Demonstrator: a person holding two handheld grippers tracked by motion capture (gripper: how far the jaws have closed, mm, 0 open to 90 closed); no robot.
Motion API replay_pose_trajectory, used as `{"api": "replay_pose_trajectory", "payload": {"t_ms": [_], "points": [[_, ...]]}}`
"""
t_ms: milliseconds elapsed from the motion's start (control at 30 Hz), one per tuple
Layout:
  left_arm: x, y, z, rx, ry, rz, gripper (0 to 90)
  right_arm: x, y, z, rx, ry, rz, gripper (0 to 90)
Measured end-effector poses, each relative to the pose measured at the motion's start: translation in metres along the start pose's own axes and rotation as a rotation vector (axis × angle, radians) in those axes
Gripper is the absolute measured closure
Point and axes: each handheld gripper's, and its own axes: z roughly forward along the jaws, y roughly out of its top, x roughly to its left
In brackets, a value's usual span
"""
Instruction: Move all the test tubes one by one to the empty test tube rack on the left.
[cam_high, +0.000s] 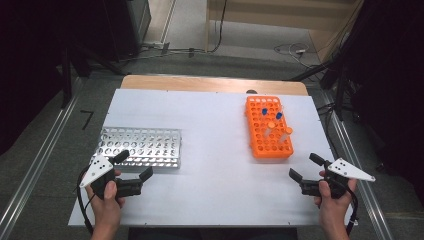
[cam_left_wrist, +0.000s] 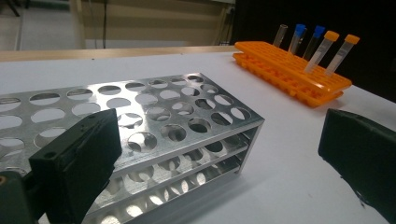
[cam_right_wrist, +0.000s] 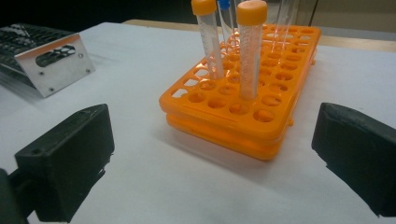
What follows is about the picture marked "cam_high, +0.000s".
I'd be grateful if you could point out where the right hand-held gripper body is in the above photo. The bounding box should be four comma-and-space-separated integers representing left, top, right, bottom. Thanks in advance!
299, 157, 377, 200

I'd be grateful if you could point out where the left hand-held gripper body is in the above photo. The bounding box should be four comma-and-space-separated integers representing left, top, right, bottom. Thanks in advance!
79, 154, 145, 201

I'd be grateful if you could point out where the silver metal tube rack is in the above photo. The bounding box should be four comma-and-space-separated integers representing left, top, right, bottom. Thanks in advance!
90, 126, 183, 170

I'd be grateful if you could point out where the orange-capped clear test tube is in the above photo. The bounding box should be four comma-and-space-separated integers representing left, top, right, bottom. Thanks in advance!
263, 121, 277, 139
280, 126, 294, 144

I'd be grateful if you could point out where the orange plastic tube rack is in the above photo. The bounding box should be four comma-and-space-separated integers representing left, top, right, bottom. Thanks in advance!
244, 95, 295, 159

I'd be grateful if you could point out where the person's left hand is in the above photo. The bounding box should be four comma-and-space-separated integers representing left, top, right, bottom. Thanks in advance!
84, 169, 127, 225

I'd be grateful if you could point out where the person's right hand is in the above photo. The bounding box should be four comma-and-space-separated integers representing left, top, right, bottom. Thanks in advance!
313, 170, 358, 225

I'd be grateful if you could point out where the white table board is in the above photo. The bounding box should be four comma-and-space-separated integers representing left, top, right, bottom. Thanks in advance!
68, 88, 359, 228

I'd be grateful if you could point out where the black stand leg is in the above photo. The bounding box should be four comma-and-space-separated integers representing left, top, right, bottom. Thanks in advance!
288, 58, 338, 83

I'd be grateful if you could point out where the black metal stand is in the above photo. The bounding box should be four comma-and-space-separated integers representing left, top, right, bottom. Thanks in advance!
59, 43, 74, 109

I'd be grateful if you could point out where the dark curtain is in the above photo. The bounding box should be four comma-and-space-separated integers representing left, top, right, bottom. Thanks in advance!
319, 0, 424, 204
0, 0, 131, 158

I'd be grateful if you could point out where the grey cabinet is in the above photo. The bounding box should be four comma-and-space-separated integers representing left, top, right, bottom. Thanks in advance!
103, 0, 153, 63

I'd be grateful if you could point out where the aluminium floor rail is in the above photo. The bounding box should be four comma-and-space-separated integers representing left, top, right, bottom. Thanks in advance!
0, 96, 79, 240
321, 91, 394, 240

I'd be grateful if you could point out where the left hand-held gripper black cable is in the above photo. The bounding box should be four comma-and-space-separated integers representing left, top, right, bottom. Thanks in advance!
76, 166, 96, 236

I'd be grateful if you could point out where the hand-held gripper black cable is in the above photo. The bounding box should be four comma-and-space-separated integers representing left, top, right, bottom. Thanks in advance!
76, 166, 96, 236
344, 184, 360, 236

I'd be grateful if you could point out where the right hand-held gripper black cable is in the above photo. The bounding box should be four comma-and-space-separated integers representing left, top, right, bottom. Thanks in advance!
344, 184, 360, 236

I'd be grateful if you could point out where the white cable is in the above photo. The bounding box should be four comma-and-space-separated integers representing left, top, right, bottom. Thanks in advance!
273, 42, 321, 69

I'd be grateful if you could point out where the floor cable bundle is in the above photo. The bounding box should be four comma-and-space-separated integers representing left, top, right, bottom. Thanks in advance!
119, 41, 208, 63

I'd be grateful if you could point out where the hanging black cable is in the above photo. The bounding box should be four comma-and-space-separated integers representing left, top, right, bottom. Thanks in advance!
209, 0, 229, 54

